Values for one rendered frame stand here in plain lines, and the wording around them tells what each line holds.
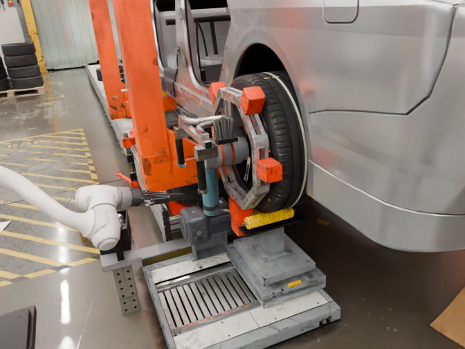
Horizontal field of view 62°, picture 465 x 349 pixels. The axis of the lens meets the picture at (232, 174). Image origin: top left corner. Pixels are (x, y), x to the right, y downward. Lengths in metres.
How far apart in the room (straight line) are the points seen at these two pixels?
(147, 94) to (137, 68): 0.14
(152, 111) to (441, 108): 1.45
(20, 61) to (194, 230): 8.08
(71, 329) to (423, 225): 1.75
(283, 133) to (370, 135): 0.45
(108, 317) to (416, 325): 1.56
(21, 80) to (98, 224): 8.52
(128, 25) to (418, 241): 1.57
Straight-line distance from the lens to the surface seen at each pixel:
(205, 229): 2.19
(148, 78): 2.07
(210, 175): 1.90
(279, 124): 1.55
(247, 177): 1.97
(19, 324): 1.89
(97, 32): 3.96
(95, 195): 1.58
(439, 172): 1.12
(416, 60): 1.07
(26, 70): 9.87
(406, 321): 2.18
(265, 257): 2.08
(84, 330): 2.24
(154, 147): 2.15
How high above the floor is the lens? 1.45
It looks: 23 degrees down
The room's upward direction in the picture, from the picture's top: 4 degrees counter-clockwise
